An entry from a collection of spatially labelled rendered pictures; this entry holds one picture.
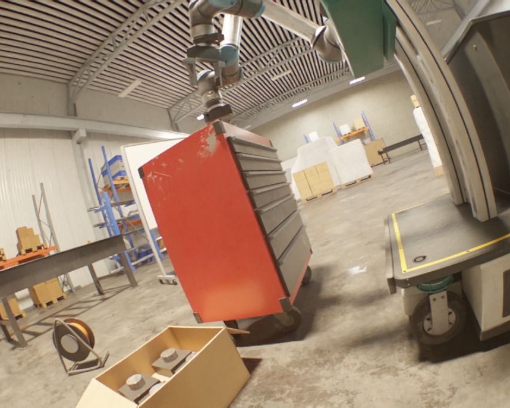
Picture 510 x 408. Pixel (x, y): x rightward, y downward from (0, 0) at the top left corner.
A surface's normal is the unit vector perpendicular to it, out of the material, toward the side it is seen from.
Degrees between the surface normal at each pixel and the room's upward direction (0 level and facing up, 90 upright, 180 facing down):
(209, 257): 90
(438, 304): 90
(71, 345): 90
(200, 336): 90
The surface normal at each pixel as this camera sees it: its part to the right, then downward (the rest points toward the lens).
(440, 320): -0.47, 0.18
